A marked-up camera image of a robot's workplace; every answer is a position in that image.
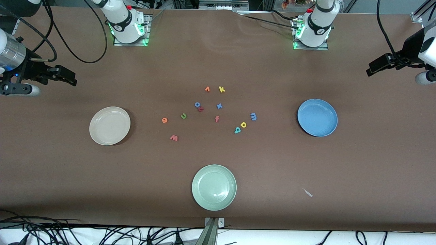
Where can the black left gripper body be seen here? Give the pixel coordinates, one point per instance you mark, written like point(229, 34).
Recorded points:
point(406, 55)

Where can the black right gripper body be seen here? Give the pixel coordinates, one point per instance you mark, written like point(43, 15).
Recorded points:
point(31, 69)

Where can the pink foam letter w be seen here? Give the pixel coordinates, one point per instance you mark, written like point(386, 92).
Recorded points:
point(174, 138)

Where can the blue foam letter m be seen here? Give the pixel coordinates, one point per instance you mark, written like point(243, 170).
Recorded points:
point(253, 116)

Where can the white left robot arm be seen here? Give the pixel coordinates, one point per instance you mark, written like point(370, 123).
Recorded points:
point(315, 29)

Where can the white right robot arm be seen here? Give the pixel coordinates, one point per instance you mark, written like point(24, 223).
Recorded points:
point(124, 25)

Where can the beige round plate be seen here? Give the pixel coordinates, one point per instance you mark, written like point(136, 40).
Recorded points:
point(109, 126)

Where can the blue round plate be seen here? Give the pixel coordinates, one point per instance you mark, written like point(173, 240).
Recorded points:
point(317, 117)

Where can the brown table cover sheet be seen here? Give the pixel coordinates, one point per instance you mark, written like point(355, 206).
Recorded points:
point(68, 170)

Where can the orange artificial flowers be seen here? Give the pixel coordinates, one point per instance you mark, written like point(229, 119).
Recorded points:
point(286, 4)

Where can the small white paper scrap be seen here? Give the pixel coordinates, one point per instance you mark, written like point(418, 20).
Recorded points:
point(307, 192)

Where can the green round plate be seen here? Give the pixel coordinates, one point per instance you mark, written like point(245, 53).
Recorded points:
point(214, 187)

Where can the black power plug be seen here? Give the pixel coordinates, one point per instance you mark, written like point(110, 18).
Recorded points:
point(177, 240)

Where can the aluminium frame rail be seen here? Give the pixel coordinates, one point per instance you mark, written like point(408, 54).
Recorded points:
point(422, 12)
point(16, 27)

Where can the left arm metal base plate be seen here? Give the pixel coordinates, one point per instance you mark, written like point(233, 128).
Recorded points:
point(323, 48)

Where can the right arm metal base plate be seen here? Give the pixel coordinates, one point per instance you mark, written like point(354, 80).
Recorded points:
point(147, 30)

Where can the aluminium frame crossbar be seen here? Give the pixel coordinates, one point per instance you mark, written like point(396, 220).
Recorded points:
point(221, 4)

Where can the grey metal mount bracket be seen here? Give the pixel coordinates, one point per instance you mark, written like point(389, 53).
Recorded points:
point(211, 234)

